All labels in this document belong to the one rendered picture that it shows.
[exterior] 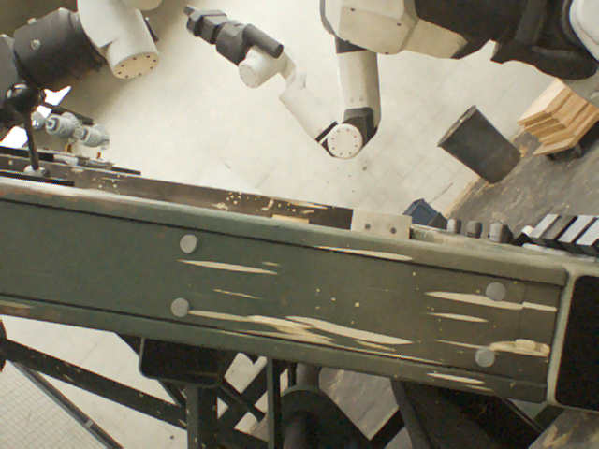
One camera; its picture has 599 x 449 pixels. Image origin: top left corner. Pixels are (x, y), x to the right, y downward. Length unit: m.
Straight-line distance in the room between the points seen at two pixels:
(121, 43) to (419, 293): 0.50
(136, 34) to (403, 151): 5.67
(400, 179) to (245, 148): 1.80
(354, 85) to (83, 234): 0.85
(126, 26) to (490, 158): 4.79
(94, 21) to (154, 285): 0.42
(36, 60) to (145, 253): 0.40
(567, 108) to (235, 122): 3.62
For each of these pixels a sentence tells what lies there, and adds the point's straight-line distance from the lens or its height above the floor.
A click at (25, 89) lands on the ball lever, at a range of 0.74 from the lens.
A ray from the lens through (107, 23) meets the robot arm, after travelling 0.77.
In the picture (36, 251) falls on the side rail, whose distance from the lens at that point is 0.49.
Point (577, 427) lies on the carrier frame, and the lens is 0.56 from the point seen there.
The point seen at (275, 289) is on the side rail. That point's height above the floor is 1.06.
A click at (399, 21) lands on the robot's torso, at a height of 1.18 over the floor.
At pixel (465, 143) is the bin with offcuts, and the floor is 0.48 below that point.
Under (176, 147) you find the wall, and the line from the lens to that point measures 6.48.
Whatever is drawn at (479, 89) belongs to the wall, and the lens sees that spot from 6.61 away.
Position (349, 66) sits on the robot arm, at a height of 1.23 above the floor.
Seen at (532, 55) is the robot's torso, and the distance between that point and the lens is 1.05.
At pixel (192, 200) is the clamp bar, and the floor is 1.30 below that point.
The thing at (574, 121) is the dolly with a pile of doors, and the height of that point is 0.20.
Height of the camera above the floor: 1.08
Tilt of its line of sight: 1 degrees up
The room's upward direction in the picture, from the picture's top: 49 degrees counter-clockwise
